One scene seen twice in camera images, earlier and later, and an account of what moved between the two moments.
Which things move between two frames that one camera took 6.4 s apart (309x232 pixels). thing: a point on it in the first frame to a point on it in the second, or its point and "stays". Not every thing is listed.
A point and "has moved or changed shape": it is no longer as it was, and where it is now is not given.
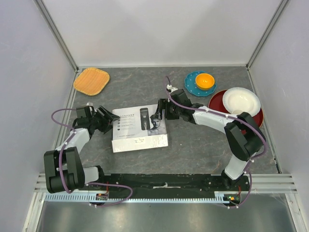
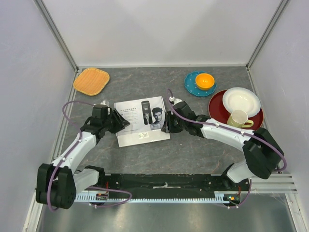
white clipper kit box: [138, 128] has moved or changed shape
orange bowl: [204, 81] stays
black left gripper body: [100, 122] to [114, 122]
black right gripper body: [172, 112] to [173, 124]
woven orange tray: [91, 81] stays
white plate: [241, 99] stays
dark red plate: [216, 102] stays
